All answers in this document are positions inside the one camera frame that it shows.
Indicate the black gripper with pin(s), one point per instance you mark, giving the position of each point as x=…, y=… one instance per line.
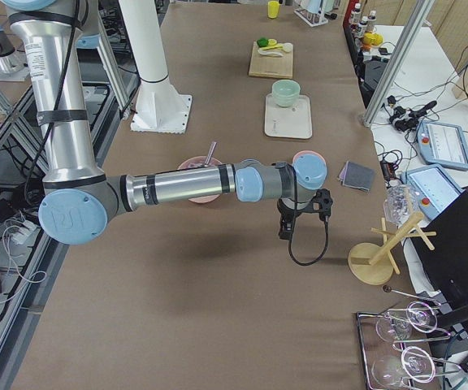
x=286, y=214

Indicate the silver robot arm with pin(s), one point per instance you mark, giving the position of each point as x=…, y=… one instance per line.
x=80, y=199

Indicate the pink bowl with ice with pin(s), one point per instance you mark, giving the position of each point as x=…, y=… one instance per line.
x=202, y=179

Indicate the green bowl stack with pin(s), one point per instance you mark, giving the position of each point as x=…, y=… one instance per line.
x=285, y=92

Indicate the yellow plastic spoon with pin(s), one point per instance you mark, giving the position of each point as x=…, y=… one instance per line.
x=286, y=47

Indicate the purple cloth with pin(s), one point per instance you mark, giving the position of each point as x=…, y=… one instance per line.
x=341, y=176

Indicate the grey folded cloth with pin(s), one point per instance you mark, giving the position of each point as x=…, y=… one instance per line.
x=357, y=176

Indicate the wooden cup tree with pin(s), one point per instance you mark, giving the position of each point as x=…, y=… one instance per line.
x=374, y=264

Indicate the cream rabbit tray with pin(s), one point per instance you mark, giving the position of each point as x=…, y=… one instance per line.
x=288, y=122

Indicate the clear plastic bag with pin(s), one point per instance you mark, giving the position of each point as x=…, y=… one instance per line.
x=399, y=204

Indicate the lower teach pendant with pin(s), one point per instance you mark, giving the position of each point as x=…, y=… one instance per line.
x=435, y=189

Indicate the teach pendant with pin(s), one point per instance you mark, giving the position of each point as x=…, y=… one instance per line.
x=444, y=144
x=435, y=189

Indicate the upper wine glass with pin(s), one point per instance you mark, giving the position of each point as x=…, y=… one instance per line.
x=399, y=324

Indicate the wine glass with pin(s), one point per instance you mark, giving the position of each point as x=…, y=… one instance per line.
x=399, y=324
x=413, y=364

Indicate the wooden cutting board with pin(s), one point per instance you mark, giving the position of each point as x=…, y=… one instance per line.
x=269, y=66

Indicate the upper teach pendant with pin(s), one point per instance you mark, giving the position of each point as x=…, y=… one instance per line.
x=444, y=144

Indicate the black monitor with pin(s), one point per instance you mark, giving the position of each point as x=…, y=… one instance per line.
x=446, y=266

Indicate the lower wine glass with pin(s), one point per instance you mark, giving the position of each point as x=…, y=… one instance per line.
x=413, y=364

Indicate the yellow toy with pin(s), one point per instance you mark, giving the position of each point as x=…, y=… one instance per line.
x=372, y=39

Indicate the white dish rack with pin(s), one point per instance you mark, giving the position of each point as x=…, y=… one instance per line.
x=315, y=12

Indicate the yellow cup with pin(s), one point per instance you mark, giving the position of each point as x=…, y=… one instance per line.
x=273, y=9

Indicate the wire glass rack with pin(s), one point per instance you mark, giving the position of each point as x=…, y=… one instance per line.
x=373, y=348

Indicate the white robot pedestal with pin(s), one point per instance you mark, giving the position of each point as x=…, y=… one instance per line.
x=159, y=106

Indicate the aluminium frame post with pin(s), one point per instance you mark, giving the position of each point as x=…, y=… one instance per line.
x=402, y=48

